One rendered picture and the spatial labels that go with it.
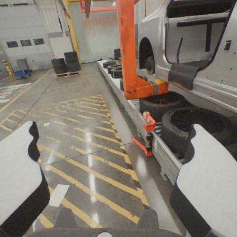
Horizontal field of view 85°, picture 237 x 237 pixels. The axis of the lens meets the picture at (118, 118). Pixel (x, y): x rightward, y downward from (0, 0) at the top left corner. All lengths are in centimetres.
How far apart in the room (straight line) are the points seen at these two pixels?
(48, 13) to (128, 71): 1107
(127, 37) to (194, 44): 101
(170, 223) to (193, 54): 205
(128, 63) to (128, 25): 41
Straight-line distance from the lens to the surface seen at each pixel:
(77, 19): 1236
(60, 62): 771
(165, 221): 140
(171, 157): 125
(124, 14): 183
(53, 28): 1245
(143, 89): 200
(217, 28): 258
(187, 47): 229
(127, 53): 182
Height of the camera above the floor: 129
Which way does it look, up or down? 31 degrees down
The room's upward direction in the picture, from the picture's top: 7 degrees counter-clockwise
